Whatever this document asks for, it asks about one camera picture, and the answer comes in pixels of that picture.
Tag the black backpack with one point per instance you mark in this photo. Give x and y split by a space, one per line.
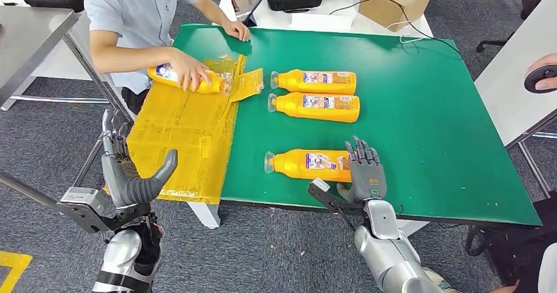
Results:
513 247

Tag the person's hand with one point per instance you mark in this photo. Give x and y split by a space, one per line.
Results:
546 59

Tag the orange detergent bottle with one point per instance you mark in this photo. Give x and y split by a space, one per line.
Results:
291 165
291 82
296 107
154 77

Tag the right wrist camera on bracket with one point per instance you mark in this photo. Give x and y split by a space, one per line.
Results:
321 185

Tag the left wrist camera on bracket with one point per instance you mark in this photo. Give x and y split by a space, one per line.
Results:
82 199

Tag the stainless steel table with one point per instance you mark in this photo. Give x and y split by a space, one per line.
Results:
26 43

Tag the white table with steel legs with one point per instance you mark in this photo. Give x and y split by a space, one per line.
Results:
513 86

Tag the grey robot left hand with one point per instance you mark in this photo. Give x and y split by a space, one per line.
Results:
124 182

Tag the small yellow taped flap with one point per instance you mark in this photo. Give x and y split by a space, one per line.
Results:
248 84

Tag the person's right forearm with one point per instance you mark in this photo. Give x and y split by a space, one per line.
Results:
130 60

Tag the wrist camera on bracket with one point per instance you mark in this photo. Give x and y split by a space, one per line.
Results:
321 185
82 199

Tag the yellow floor tape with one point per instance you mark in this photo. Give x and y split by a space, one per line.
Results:
19 260

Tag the brown cardboard box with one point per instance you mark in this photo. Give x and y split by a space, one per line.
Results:
391 4

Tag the yellow taped cardboard board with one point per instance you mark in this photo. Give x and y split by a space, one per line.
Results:
182 125

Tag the green table mat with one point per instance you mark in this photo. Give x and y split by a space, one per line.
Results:
391 130

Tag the person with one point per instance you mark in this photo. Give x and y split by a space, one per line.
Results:
130 17

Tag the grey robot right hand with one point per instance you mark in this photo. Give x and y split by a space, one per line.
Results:
367 173

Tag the white table leg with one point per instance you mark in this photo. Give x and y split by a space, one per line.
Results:
411 228
206 215

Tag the person's shoe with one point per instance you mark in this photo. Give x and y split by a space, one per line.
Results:
435 282

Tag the person's left hand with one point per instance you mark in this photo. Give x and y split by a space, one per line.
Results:
237 30

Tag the person's left forearm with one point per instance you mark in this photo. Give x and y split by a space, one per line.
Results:
211 12

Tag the person's right hand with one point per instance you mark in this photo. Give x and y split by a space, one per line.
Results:
189 69

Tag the white desk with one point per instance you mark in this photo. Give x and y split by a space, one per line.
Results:
272 19

